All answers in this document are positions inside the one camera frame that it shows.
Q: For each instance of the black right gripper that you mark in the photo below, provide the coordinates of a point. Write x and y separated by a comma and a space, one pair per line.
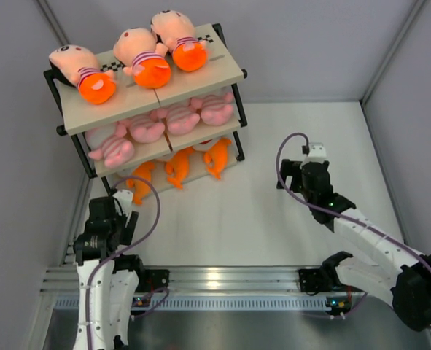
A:
290, 168

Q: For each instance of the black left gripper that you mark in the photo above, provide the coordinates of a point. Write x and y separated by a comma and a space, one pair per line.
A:
125, 232

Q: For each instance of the orange shark plush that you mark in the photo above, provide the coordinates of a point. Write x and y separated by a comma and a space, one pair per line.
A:
138, 181
215, 154
177, 166

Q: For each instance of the pink frog plush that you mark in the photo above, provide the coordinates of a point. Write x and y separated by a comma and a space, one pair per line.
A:
215, 108
180, 118

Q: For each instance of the boy doll table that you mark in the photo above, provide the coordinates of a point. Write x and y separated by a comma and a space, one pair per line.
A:
79, 68

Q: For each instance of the boy doll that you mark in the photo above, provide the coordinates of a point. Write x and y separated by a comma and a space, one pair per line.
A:
143, 58
177, 32

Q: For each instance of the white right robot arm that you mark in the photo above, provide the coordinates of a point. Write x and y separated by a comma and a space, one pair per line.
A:
396, 274

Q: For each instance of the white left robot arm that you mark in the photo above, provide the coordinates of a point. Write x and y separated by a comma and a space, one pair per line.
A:
107, 282

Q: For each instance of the orange shark plush on shelf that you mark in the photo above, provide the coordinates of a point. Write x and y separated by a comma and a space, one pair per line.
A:
138, 181

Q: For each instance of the pink frog plush shelf left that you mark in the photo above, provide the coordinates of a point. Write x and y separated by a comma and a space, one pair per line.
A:
109, 144

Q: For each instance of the pink frog plush shelf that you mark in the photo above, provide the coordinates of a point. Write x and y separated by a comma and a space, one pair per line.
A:
143, 129
109, 144

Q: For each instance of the pink frog plush shelf right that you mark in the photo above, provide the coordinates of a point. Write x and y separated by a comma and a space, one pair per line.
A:
143, 129

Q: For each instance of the beige three-tier shelf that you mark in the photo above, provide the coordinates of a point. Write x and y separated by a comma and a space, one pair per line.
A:
79, 116

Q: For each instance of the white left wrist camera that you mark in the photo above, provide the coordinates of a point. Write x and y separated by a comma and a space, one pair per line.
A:
125, 198

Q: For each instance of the aluminium mounting rail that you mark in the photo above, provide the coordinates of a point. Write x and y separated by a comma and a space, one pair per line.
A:
271, 288

